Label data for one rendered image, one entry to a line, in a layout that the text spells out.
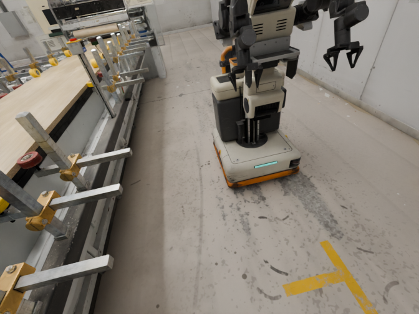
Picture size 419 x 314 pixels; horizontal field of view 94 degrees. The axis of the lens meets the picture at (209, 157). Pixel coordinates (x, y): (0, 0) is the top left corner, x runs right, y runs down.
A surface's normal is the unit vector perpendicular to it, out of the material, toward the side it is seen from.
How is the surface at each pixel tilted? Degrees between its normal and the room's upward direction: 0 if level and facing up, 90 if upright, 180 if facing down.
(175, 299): 0
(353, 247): 0
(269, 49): 90
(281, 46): 90
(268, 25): 98
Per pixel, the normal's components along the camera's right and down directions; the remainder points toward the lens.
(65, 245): -0.14, -0.75
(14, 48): 0.18, 0.62
